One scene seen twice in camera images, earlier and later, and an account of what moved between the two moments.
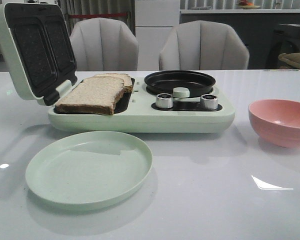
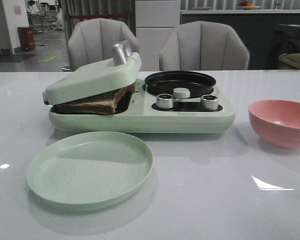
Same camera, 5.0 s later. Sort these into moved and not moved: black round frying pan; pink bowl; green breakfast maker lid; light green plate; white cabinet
Moved: green breakfast maker lid
Not moved: pink bowl; black round frying pan; white cabinet; light green plate
